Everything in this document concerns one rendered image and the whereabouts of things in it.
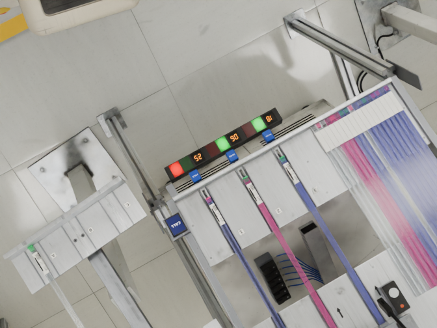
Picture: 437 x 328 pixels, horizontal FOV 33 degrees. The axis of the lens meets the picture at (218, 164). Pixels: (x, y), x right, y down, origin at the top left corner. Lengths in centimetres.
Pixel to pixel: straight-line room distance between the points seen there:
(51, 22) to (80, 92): 93
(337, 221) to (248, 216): 44
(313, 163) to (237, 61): 78
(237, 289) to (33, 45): 101
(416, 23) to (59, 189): 135
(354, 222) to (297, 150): 44
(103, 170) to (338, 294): 107
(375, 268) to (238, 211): 37
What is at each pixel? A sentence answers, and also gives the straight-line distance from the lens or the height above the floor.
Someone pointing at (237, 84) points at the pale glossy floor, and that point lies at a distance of 262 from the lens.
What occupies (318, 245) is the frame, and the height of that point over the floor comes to 66.
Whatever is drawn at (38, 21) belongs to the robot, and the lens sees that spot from 157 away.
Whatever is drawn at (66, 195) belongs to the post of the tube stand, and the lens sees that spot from 261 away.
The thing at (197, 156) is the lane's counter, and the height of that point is 66.
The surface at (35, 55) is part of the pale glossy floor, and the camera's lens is 243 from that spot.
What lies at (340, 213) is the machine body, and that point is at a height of 62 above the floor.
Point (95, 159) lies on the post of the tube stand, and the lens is 257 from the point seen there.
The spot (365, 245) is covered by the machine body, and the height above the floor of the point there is 62.
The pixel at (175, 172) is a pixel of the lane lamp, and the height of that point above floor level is 66.
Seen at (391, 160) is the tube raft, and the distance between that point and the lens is 193.
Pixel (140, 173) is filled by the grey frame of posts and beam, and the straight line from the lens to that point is 212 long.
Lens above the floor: 234
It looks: 60 degrees down
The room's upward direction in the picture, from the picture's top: 141 degrees clockwise
